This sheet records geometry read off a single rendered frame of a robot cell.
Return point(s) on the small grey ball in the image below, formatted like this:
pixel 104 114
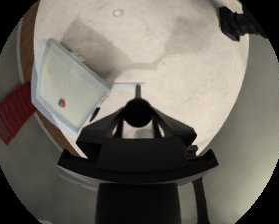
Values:
pixel 117 13

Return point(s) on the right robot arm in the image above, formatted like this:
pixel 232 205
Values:
pixel 236 24

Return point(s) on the grey mug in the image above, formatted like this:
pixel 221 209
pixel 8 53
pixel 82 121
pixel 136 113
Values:
pixel 143 133

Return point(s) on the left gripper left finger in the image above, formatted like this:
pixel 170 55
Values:
pixel 105 126

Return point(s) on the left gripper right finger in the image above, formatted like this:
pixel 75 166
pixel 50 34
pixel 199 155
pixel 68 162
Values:
pixel 172 128

